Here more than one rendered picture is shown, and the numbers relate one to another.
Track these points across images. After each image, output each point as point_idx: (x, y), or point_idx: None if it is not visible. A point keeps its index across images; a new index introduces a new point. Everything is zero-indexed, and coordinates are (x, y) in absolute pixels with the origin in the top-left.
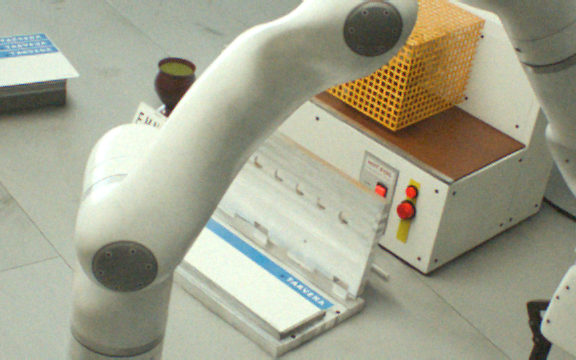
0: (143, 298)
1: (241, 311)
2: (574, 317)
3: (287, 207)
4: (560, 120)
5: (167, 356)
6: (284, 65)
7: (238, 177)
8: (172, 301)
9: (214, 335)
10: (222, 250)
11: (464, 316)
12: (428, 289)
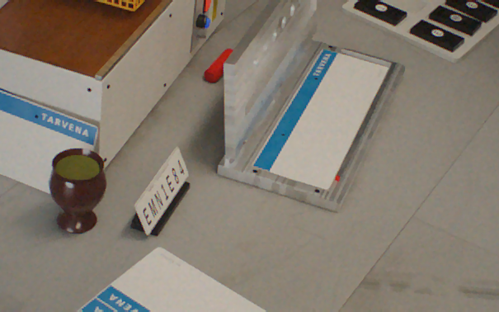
0: None
1: (385, 88)
2: None
3: (280, 49)
4: None
5: (460, 124)
6: None
7: (257, 84)
8: (397, 137)
9: (411, 107)
10: (316, 115)
11: (254, 1)
12: (237, 19)
